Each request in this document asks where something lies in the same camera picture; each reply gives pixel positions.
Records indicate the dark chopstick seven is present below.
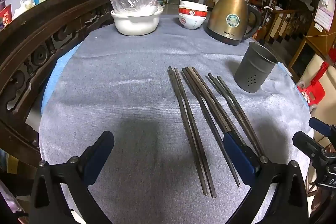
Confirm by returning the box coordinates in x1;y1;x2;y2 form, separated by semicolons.
217;76;265;156

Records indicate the dark chopstick four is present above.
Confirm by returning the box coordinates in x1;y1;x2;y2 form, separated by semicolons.
186;67;230;134

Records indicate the dark chopstick six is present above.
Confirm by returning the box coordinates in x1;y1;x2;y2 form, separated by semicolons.
208;73;260;156

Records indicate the dark chopstick two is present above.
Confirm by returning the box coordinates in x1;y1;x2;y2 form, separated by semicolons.
174;68;217;198

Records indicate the dark chopstick five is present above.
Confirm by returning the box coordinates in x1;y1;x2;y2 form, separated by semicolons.
191;67;246;145

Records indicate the red plastic chair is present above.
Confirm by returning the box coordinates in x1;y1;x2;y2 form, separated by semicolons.
297;61;329;107

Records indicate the dark grey utensil holder cup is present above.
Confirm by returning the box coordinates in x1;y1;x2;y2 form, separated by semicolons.
234;42;278;93

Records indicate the wooden stair railing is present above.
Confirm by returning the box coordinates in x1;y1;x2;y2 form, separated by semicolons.
255;0;314;44

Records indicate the gold electric kettle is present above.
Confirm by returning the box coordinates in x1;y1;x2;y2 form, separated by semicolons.
206;0;261;46

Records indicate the blue table cover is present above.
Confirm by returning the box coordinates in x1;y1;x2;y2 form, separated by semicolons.
41;43;81;113

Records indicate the grey towel cloth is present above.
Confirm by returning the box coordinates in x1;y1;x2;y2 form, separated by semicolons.
39;15;313;223

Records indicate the red white bowl stack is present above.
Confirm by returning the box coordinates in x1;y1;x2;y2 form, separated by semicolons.
178;0;208;30

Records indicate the dark carved wooden chair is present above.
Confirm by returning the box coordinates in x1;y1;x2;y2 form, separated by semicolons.
1;0;113;168

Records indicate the pink wall calendar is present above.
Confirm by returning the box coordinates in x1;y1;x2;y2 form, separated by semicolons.
314;0;335;32

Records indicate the white pot with handles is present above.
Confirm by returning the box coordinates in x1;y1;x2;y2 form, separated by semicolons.
110;7;163;36

